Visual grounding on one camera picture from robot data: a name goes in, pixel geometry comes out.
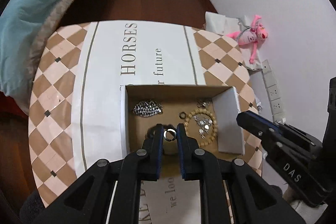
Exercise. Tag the black smart band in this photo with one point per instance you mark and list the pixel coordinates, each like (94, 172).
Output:
(150, 132)

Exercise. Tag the white power strip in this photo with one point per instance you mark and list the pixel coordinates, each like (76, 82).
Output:
(274, 98)

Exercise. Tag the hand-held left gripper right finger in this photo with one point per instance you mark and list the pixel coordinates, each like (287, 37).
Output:
(181, 150)

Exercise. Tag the pink plush toy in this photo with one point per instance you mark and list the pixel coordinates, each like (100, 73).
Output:
(249, 36)

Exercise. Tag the checkered tablecloth with lettering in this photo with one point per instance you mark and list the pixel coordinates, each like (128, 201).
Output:
(105, 61)

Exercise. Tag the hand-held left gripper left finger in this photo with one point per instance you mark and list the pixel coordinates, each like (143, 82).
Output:
(158, 150)

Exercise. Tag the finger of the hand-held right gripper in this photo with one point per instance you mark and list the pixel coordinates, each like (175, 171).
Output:
(262, 118)
(258, 129)

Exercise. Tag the white cardboard box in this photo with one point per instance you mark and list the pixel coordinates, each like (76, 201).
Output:
(228, 119)

